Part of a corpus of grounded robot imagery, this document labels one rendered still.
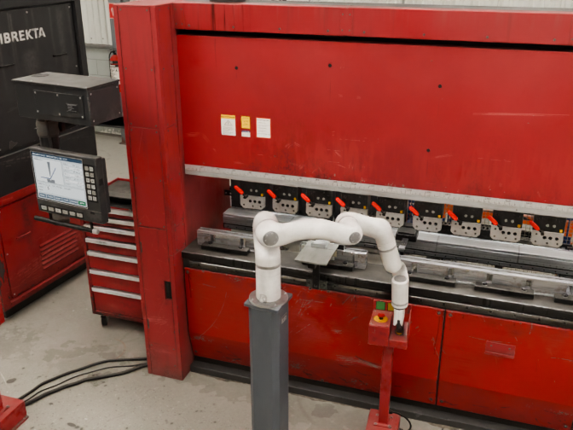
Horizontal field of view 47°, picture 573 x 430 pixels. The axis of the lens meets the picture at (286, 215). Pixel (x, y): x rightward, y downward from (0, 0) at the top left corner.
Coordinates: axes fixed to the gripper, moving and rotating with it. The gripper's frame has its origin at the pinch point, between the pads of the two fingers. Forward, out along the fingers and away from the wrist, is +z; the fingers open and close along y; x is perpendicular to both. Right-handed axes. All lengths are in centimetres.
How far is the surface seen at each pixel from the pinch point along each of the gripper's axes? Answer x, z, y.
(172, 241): -134, -25, -27
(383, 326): -7.7, -5.0, 5.4
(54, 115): -175, -111, -4
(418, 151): 4, -81, -44
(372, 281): -17.4, -10.7, -25.4
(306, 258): -52, -26, -20
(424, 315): 11.5, 5.9, -21.0
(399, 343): 0.8, 3.9, 6.8
